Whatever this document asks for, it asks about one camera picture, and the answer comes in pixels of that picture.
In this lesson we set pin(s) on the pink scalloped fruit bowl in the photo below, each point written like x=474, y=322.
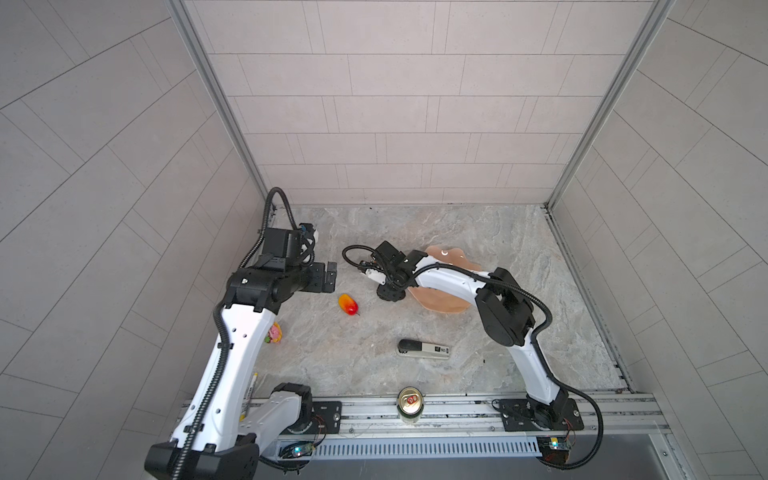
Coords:
x=445, y=290

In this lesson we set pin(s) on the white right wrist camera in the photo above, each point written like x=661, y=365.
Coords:
x=376, y=276

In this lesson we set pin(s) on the green circuit board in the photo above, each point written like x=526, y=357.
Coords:
x=297, y=450
x=555, y=445

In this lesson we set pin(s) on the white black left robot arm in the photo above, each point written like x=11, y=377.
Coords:
x=208, y=442

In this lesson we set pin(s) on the pink yellow small toy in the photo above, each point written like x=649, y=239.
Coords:
x=274, y=334

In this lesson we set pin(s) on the red orange fake mango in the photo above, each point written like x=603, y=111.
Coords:
x=348, y=305

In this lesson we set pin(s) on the right green circuit board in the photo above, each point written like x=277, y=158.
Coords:
x=555, y=445

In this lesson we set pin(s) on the aluminium rail base frame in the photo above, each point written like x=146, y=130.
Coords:
x=454, y=426

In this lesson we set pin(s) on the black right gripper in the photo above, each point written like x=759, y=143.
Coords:
x=383, y=292

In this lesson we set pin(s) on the left green circuit board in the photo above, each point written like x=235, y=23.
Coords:
x=297, y=450

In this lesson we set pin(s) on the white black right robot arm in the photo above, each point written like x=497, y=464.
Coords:
x=511, y=316

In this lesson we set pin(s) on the black silver handheld device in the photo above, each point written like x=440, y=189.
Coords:
x=423, y=350

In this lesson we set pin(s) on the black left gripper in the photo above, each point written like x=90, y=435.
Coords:
x=316, y=284

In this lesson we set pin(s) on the opened tin can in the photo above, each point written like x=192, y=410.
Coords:
x=410, y=404

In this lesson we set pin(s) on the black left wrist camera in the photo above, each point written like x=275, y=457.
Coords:
x=288, y=248

